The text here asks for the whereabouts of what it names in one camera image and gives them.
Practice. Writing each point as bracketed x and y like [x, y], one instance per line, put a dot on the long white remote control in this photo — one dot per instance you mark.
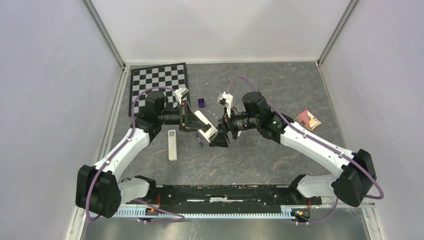
[172, 146]

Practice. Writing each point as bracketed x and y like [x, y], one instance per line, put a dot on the white toothed cable duct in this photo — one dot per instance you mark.
[141, 211]

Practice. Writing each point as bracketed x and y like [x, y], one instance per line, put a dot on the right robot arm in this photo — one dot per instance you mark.
[352, 174]

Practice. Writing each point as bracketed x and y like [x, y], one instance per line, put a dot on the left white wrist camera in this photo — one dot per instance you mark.
[180, 94]

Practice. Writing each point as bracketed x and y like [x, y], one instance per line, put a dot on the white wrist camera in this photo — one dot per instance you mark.
[226, 100]
[180, 94]

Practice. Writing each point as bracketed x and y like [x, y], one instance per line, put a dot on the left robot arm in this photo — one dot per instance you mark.
[98, 190]

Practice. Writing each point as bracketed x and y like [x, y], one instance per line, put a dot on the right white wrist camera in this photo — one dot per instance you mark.
[226, 100]

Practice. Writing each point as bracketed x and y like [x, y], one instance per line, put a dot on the purple cube block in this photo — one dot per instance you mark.
[201, 103]

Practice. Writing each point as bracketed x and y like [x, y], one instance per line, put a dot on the black white chessboard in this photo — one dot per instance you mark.
[167, 77]

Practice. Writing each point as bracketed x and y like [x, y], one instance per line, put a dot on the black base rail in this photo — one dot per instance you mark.
[227, 199]

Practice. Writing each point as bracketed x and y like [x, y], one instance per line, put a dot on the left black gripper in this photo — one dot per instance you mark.
[190, 123]

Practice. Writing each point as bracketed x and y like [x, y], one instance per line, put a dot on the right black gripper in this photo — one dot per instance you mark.
[220, 139]

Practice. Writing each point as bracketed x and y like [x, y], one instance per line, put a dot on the red white remote control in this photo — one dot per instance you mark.
[210, 130]

